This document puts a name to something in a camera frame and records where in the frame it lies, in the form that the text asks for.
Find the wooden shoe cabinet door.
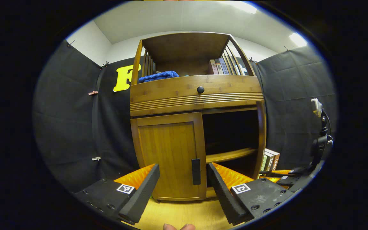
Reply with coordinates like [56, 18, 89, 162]
[131, 112, 207, 202]
[254, 101, 267, 179]

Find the black backdrop cloth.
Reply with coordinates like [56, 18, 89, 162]
[32, 40, 338, 192]

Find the large ceiling light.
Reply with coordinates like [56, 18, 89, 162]
[216, 1, 258, 14]

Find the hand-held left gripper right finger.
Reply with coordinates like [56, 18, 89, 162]
[207, 162, 295, 226]

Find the wooden cabinet drawer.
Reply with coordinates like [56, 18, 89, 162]
[130, 74, 264, 117]

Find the wooden shoe cabinet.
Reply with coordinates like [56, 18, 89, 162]
[130, 31, 267, 203]

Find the blue towel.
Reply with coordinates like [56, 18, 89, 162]
[138, 71, 180, 83]

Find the white spine book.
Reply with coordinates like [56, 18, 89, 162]
[265, 152, 274, 172]

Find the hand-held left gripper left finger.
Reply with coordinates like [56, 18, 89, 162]
[74, 164, 160, 225]

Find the black door handle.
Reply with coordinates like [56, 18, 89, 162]
[192, 158, 201, 185]

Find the wooden inner shelf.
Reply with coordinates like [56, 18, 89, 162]
[206, 148, 257, 164]

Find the small ceiling light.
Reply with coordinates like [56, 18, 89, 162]
[289, 33, 308, 48]

